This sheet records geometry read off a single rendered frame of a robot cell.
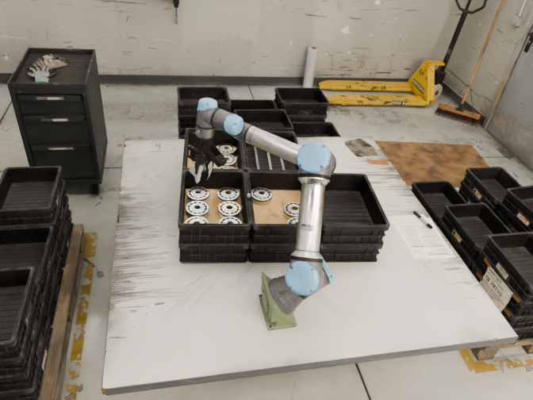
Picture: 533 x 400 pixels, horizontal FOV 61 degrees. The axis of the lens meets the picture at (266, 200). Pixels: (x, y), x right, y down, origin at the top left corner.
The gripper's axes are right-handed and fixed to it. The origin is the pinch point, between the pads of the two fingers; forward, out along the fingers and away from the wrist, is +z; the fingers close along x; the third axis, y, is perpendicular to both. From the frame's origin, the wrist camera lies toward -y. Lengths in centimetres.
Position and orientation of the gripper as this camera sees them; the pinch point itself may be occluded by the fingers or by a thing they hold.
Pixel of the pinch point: (203, 179)
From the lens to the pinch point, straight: 196.8
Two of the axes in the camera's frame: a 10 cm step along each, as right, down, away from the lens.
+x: -6.2, 3.3, -7.1
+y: -7.7, -4.5, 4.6
